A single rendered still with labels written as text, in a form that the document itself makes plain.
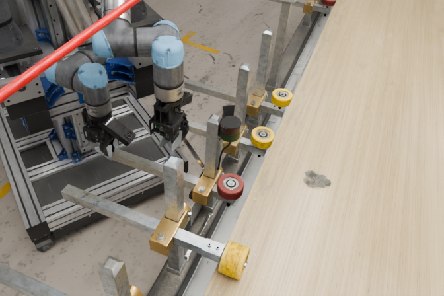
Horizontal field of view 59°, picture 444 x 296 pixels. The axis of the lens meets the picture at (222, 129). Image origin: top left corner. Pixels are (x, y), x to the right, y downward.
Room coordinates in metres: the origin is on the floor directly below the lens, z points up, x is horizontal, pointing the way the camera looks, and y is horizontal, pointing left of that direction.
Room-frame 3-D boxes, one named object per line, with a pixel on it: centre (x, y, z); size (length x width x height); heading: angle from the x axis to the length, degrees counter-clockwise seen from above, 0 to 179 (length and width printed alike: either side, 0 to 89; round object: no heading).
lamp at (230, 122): (0.81, -0.02, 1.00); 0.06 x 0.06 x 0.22; 71
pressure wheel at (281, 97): (1.23, -0.22, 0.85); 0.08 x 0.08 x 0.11
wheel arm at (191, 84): (1.30, -0.04, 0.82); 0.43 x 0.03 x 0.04; 71
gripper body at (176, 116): (0.80, 0.15, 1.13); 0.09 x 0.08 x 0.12; 161
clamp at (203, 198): (0.81, 0.03, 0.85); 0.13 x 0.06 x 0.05; 161
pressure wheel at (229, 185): (0.77, -0.04, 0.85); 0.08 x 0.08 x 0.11
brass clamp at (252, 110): (1.28, -0.13, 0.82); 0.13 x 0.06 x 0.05; 161
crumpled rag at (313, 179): (0.81, -0.30, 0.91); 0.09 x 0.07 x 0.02; 64
